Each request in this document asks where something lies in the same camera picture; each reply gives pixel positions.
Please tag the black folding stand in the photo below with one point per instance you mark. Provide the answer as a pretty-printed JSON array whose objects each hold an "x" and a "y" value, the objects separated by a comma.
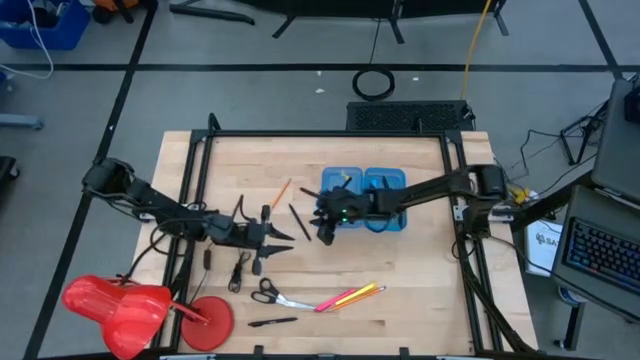
[{"x": 582, "y": 132}]

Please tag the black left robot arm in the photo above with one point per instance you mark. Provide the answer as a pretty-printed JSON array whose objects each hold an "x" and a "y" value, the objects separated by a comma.
[{"x": 150, "y": 200}]

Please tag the black partition screen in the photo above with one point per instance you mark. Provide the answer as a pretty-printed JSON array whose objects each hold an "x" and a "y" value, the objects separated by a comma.
[{"x": 350, "y": 5}]

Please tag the yellow highlighter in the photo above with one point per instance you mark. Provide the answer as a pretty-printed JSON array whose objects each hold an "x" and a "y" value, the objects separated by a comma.
[{"x": 352, "y": 295}]

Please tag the laptop with lit keyboard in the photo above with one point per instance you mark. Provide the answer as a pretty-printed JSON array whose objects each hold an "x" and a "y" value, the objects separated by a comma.
[{"x": 600, "y": 250}]

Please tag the blue plastic pencil box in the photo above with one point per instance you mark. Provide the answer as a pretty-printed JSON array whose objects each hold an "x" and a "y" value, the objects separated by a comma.
[{"x": 390, "y": 175}]

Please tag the black pen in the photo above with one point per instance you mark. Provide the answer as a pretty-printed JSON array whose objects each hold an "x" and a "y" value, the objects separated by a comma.
[
  {"x": 299, "y": 222},
  {"x": 272, "y": 322}
]

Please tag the orange and black bag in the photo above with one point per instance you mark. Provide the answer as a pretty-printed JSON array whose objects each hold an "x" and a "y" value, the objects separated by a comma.
[{"x": 112, "y": 5}]

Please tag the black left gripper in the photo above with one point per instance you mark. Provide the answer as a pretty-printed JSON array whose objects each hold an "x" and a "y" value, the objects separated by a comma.
[{"x": 245, "y": 234}]

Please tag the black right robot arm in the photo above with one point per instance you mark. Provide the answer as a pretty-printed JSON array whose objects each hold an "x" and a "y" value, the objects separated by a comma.
[{"x": 425, "y": 192}]

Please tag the black metal table frame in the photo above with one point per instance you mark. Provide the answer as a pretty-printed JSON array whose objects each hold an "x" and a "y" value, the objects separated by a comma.
[{"x": 325, "y": 133}]

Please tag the grey closed laptop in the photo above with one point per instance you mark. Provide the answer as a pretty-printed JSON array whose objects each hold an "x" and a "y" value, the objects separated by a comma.
[{"x": 617, "y": 150}]

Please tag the pink highlighter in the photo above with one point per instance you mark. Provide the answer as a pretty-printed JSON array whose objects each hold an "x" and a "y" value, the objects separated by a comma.
[{"x": 332, "y": 302}]

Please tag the orange pencil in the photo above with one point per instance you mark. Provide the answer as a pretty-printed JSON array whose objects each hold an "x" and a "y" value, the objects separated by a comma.
[
  {"x": 365, "y": 296},
  {"x": 281, "y": 193}
]

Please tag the blue storage bin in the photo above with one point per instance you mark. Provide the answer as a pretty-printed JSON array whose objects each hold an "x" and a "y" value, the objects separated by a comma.
[{"x": 65, "y": 30}]

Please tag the black perforated computer case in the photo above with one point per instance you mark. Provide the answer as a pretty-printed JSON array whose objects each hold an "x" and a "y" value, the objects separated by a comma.
[{"x": 400, "y": 116}]

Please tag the white printed box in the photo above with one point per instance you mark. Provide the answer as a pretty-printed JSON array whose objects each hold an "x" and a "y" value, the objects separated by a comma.
[{"x": 542, "y": 245}]

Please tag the red desk lamp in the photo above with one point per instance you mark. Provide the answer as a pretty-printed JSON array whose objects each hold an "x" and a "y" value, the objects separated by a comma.
[{"x": 125, "y": 310}]

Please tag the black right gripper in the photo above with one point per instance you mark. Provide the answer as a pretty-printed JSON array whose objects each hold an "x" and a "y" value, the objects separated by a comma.
[{"x": 345, "y": 207}]

